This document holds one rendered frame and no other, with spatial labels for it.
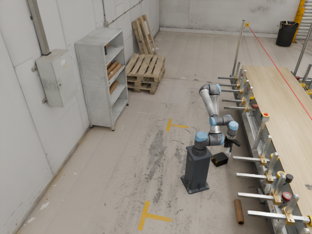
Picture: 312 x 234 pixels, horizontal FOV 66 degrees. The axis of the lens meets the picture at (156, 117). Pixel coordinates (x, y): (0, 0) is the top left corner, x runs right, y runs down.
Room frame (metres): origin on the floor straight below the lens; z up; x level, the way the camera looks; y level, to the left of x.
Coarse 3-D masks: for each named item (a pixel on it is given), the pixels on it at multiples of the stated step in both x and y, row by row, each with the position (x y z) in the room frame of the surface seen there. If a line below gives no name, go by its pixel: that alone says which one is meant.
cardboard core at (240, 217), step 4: (236, 200) 1.88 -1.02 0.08; (236, 204) 1.82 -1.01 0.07; (240, 204) 1.82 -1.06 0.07; (236, 208) 1.77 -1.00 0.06; (240, 208) 1.76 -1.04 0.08; (236, 212) 1.72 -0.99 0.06; (240, 212) 1.71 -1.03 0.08; (240, 216) 1.65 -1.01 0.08; (240, 220) 1.60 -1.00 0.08; (240, 224) 1.59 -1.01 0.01
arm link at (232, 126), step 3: (228, 123) 1.89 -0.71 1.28; (231, 123) 1.86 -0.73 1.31; (234, 123) 1.86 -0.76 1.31; (237, 123) 1.86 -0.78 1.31; (228, 126) 1.86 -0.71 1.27; (231, 126) 1.82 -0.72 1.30; (234, 126) 1.82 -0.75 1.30; (237, 126) 1.82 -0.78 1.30; (228, 129) 1.84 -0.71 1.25; (231, 129) 1.82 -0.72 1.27; (234, 129) 1.81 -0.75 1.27; (237, 129) 1.83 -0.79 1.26; (228, 132) 1.83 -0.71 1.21; (231, 132) 1.81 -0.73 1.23; (234, 132) 1.81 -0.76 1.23; (231, 135) 1.81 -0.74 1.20; (234, 135) 1.81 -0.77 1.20
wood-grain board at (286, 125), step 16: (256, 80) 3.58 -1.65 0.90; (272, 80) 3.58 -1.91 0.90; (288, 80) 3.58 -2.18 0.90; (256, 96) 3.07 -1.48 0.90; (272, 96) 3.07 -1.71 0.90; (288, 96) 3.07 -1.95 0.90; (304, 96) 3.07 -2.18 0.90; (272, 112) 2.64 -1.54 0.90; (288, 112) 2.65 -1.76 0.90; (304, 112) 2.65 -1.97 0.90; (272, 128) 2.30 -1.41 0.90; (288, 128) 2.31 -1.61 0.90; (304, 128) 2.31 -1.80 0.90; (288, 144) 2.01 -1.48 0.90; (304, 144) 2.01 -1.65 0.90; (288, 160) 1.77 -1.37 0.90; (304, 160) 1.77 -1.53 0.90; (304, 176) 1.55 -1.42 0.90; (304, 192) 1.37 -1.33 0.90; (304, 208) 1.21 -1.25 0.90; (304, 224) 1.08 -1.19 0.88
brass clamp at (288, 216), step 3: (285, 207) 1.17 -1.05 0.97; (282, 210) 1.16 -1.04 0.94; (285, 210) 1.14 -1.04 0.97; (282, 213) 1.15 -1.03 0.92; (285, 213) 1.12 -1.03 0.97; (291, 213) 1.12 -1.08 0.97; (288, 216) 1.09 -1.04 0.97; (291, 216) 1.09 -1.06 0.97; (288, 219) 1.07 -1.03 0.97; (288, 222) 1.05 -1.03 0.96; (291, 222) 1.05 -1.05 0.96; (294, 222) 1.04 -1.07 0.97; (291, 225) 1.05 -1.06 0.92
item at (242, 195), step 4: (240, 196) 1.37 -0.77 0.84; (244, 196) 1.37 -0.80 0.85; (248, 196) 1.36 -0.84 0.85; (252, 196) 1.36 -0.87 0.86; (256, 196) 1.36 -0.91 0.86; (260, 196) 1.36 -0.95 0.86; (264, 196) 1.36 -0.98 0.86; (268, 196) 1.36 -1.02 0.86; (272, 196) 1.36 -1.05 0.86; (268, 200) 1.34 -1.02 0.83; (272, 200) 1.33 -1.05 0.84
